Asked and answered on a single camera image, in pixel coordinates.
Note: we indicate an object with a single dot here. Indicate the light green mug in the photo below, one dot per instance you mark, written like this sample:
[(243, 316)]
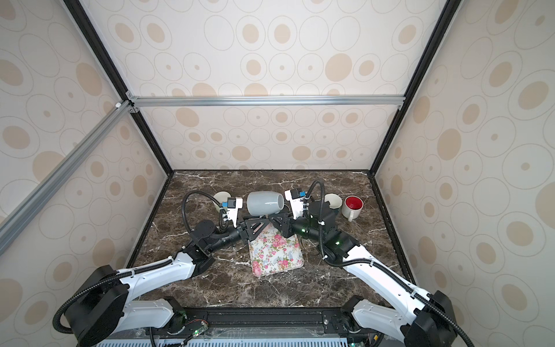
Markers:
[(221, 197)]

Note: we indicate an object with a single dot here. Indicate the dark green mug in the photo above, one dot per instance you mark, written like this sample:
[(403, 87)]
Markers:
[(335, 202)]

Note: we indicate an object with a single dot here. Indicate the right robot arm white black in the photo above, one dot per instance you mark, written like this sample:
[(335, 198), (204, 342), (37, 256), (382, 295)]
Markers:
[(414, 317)]

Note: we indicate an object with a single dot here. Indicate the diagonal aluminium rail left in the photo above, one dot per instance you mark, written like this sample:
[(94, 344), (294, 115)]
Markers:
[(28, 209)]

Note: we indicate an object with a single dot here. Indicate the grey mug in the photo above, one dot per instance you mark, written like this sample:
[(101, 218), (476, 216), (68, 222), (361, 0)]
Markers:
[(264, 203)]

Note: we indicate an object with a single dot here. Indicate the white mug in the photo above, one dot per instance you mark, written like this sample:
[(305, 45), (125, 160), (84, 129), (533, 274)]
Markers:
[(352, 207)]

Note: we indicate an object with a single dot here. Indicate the horizontal aluminium rail back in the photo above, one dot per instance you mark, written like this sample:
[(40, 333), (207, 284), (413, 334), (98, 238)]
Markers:
[(258, 101)]

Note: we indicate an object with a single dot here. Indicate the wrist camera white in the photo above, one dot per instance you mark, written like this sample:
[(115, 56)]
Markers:
[(231, 207), (296, 198)]

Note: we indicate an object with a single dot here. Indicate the small circuit board with leds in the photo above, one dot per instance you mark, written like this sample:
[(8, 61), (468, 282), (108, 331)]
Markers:
[(196, 327)]

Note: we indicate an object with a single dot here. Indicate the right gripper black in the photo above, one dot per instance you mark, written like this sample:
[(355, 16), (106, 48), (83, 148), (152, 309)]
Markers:
[(285, 228)]

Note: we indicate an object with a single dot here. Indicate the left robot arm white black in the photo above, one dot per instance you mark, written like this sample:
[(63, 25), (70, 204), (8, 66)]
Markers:
[(108, 302)]

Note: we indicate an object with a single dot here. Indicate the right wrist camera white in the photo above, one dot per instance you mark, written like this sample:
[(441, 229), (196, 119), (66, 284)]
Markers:
[(296, 198)]

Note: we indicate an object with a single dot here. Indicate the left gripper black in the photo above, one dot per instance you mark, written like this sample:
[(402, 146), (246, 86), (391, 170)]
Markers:
[(261, 223)]

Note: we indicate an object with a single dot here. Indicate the floral serving tray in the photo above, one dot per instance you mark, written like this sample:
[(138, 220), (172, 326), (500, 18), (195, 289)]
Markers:
[(272, 253)]

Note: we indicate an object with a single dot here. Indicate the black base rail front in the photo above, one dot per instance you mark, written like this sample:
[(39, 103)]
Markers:
[(279, 324)]

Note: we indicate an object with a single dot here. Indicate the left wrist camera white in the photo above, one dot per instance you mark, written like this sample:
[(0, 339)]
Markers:
[(231, 207)]

